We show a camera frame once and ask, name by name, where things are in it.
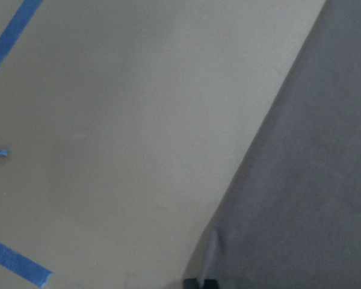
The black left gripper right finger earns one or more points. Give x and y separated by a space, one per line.
210 284

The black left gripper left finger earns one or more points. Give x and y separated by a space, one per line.
190 283

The dark brown t-shirt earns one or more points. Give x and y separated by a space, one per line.
291 217

